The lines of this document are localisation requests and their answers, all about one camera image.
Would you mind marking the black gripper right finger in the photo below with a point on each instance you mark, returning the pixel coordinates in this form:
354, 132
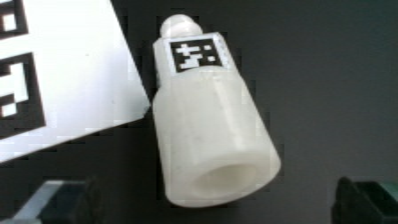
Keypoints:
367, 202

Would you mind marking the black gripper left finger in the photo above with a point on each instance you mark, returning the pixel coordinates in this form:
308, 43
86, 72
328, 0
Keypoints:
65, 203

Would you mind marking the white cylindrical table leg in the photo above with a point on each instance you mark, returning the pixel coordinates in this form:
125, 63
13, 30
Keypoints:
218, 153

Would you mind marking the white sheet with markers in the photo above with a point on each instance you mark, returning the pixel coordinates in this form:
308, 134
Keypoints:
72, 91

